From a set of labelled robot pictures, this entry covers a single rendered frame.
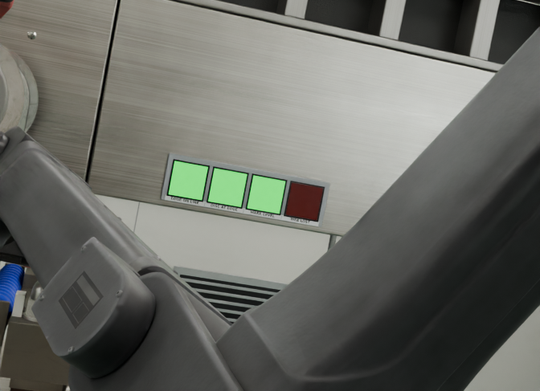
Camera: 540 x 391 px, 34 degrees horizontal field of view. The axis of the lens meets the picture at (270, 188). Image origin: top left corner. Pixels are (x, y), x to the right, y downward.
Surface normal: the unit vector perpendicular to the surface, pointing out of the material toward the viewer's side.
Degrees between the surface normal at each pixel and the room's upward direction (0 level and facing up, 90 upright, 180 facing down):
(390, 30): 90
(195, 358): 60
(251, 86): 90
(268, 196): 90
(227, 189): 90
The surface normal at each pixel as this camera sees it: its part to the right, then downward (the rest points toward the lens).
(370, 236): -0.66, -0.63
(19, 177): -0.53, -0.60
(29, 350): 0.20, 0.09
